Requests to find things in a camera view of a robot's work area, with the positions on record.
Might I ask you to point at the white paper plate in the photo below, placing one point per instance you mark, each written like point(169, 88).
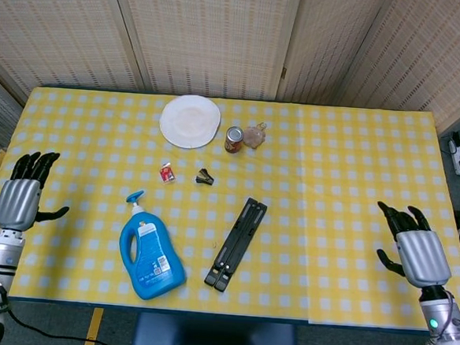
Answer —
point(190, 122)

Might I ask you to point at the blue detergent pump bottle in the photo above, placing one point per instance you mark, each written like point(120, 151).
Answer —
point(152, 262)

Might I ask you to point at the red drink can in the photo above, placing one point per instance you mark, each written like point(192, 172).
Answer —
point(234, 141)

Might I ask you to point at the black staple remover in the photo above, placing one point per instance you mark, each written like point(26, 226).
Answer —
point(204, 177)

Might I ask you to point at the black folding stand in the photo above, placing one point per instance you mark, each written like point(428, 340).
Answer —
point(237, 244)

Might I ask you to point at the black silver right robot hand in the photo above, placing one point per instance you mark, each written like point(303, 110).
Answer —
point(423, 257)

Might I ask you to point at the small red snack packet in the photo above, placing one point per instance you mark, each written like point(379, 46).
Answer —
point(167, 173)

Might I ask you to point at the blue robot base seat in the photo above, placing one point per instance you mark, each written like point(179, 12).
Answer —
point(214, 341)

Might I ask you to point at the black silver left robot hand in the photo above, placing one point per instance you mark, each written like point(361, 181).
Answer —
point(16, 203)

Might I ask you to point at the yellow white checked tablecloth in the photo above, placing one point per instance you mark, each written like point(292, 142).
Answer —
point(331, 187)

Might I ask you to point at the beige woven folding screen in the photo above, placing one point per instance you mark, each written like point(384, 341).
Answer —
point(207, 40)

